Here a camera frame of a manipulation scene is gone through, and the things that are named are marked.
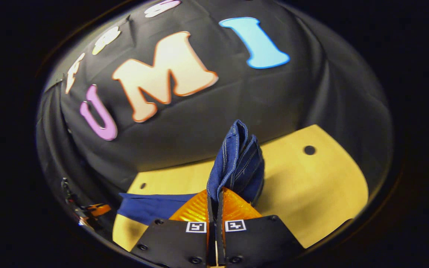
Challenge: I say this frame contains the blue denim jeans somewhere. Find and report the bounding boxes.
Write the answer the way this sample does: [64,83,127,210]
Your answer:
[117,119,266,226]

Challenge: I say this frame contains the black backdrop cloth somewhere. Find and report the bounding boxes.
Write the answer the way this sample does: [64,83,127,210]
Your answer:
[36,0,394,246]

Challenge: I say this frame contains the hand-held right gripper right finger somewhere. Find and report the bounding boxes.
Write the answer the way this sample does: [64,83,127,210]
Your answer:
[216,187,306,267]

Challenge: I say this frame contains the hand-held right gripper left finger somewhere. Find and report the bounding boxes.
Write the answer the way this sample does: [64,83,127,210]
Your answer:
[130,189,215,268]

